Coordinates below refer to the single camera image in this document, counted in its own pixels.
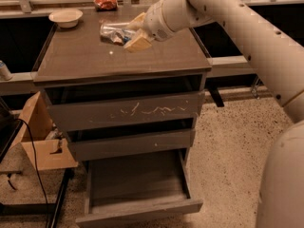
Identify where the cardboard box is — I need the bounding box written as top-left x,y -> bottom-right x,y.
12,92 -> 78,171

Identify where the black cable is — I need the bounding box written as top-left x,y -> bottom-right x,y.
15,117 -> 51,228

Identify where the grey middle drawer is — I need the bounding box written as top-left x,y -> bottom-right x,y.
68,129 -> 196,161

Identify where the grey drawer cabinet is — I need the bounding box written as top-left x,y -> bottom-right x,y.
32,4 -> 213,163

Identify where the white bowl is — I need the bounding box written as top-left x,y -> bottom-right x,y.
48,9 -> 83,29

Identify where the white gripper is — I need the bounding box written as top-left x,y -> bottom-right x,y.
123,0 -> 175,53

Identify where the black table frame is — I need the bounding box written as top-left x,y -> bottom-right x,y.
0,106 -> 76,228

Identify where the grey bottom drawer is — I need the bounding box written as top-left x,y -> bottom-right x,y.
76,150 -> 202,228

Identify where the white can on ledge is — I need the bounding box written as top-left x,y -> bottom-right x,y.
0,60 -> 12,81

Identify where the red chip bag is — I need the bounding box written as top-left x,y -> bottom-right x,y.
93,0 -> 118,10

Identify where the grey drawer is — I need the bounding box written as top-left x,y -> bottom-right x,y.
76,150 -> 202,228
47,91 -> 204,132
68,129 -> 196,161

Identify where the grey top drawer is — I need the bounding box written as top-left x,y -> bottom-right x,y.
47,91 -> 204,132

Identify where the silver redbull can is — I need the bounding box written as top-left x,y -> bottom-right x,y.
100,24 -> 135,46

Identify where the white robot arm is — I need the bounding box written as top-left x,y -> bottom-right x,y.
124,0 -> 304,228

